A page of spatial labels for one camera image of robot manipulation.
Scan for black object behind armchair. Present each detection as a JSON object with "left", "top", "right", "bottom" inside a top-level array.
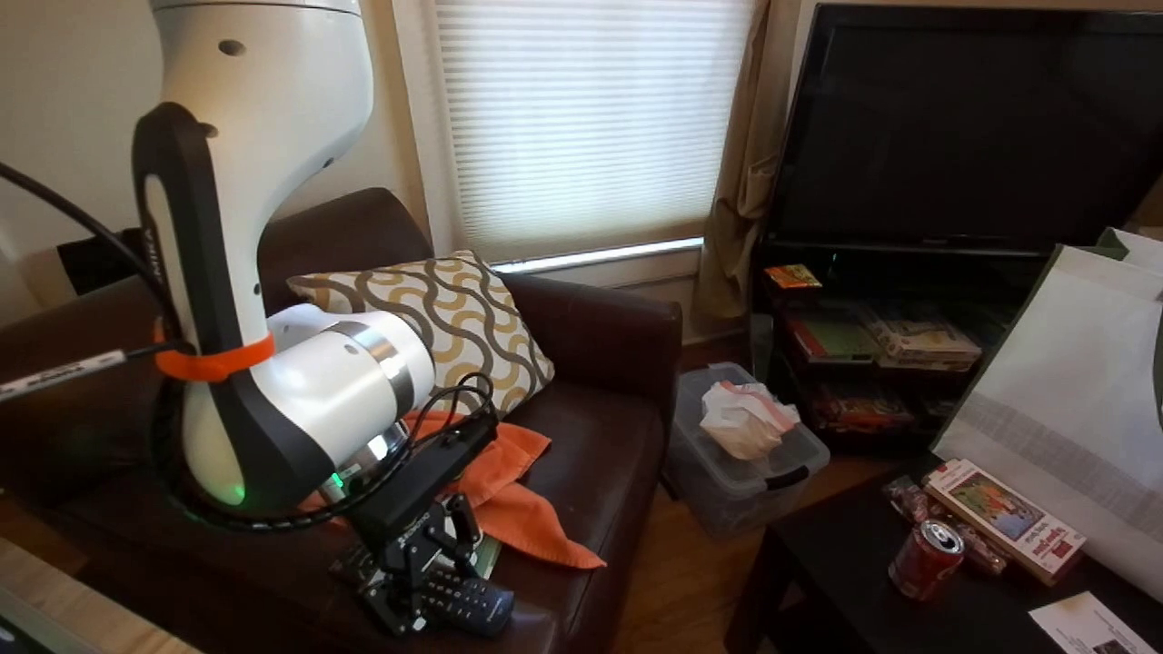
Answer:
[{"left": 55, "top": 227, "right": 155, "bottom": 297}]

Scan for grey labelled cable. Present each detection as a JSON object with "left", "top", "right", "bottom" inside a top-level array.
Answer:
[{"left": 0, "top": 343, "right": 134, "bottom": 408}]

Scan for clear plastic storage bin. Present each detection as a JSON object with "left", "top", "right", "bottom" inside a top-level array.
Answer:
[{"left": 659, "top": 359, "right": 837, "bottom": 532}]

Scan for white crumpled cloth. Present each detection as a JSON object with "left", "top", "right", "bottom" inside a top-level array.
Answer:
[{"left": 696, "top": 376, "right": 804, "bottom": 463}]

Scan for white window blind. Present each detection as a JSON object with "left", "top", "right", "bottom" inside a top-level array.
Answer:
[{"left": 430, "top": 0, "right": 754, "bottom": 278}]

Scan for patterned wavy throw pillow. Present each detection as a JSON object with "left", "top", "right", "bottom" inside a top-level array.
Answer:
[{"left": 282, "top": 248, "right": 559, "bottom": 420}]

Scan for orange strap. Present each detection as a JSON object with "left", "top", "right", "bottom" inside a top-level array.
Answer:
[{"left": 152, "top": 334, "right": 278, "bottom": 387}]

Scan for orange fleece blanket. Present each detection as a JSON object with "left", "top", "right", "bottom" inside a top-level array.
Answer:
[{"left": 402, "top": 408, "right": 611, "bottom": 575}]

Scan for colourful printed box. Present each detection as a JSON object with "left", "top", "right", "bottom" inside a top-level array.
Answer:
[{"left": 923, "top": 454, "right": 1091, "bottom": 589}]

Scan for black flat screen television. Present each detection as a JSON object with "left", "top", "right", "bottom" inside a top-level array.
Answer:
[{"left": 771, "top": 0, "right": 1163, "bottom": 256}]

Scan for small orange box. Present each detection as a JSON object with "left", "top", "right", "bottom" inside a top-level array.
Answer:
[{"left": 762, "top": 260, "right": 826, "bottom": 293}]

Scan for dark red shelf items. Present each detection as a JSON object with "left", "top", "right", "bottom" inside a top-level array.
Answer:
[{"left": 810, "top": 380, "right": 920, "bottom": 440}]

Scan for brown leather armchair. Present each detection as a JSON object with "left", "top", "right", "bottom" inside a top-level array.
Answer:
[{"left": 0, "top": 184, "right": 685, "bottom": 654}]

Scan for black television stand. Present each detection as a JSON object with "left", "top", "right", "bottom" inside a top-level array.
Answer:
[{"left": 749, "top": 237, "right": 1058, "bottom": 457}]

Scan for red soda can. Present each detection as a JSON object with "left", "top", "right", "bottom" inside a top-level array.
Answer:
[{"left": 886, "top": 514, "right": 969, "bottom": 607}]

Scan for white paper sheet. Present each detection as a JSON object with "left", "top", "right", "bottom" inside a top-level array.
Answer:
[{"left": 1024, "top": 589, "right": 1159, "bottom": 654}]

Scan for beige curtain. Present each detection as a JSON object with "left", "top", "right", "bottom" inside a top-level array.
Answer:
[{"left": 691, "top": 0, "right": 816, "bottom": 329}]

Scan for red green book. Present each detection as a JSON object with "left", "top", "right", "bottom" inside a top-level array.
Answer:
[{"left": 781, "top": 307, "right": 886, "bottom": 371}]

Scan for dark wooden coffee table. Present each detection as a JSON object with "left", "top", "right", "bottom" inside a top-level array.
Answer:
[{"left": 724, "top": 463, "right": 1163, "bottom": 654}]

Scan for stack of books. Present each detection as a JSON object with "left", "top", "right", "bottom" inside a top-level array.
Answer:
[{"left": 863, "top": 317, "right": 983, "bottom": 372}]

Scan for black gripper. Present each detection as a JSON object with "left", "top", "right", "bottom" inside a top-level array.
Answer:
[{"left": 342, "top": 412, "right": 501, "bottom": 639}]

